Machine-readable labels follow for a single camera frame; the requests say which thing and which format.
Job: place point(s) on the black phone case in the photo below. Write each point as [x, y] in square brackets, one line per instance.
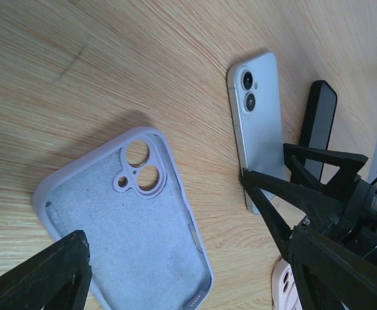
[319, 116]

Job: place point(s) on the pink phone case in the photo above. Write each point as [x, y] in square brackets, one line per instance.
[283, 287]

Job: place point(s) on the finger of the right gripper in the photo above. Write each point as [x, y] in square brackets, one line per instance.
[266, 191]
[306, 166]

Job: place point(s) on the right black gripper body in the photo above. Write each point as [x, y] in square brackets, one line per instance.
[356, 228]

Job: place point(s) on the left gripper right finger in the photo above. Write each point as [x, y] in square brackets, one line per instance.
[328, 276]

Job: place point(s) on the lavender phone case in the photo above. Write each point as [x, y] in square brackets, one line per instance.
[127, 196]

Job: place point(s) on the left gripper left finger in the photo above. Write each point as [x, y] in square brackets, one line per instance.
[58, 277]

